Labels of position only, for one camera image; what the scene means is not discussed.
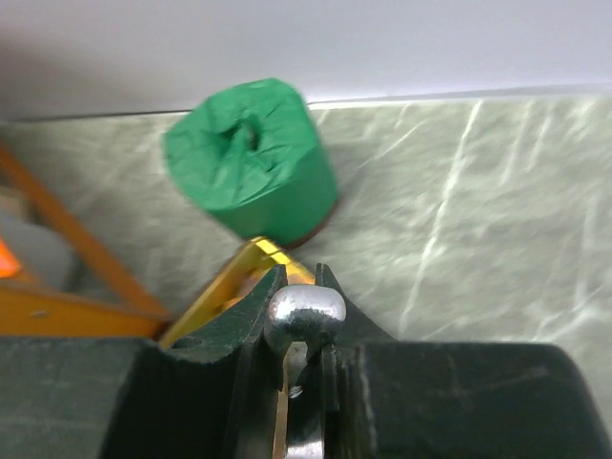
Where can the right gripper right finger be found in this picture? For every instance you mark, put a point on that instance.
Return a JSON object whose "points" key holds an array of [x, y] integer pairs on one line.
{"points": [[455, 399]]}

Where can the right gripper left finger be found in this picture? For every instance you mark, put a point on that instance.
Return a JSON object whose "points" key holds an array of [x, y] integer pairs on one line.
{"points": [[213, 397]]}

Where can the metal candy scoop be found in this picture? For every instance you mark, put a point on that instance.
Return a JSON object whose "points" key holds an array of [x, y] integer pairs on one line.
{"points": [[301, 328]]}

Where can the tin of pastel candies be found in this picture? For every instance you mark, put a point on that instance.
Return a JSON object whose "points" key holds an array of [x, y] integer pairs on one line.
{"points": [[234, 282]]}

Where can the orange wooden shelf rack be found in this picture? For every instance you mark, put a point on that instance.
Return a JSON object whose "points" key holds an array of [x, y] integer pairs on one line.
{"points": [[57, 280]]}

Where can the green covered jar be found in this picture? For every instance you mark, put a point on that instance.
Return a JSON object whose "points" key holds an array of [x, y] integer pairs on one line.
{"points": [[250, 156]]}

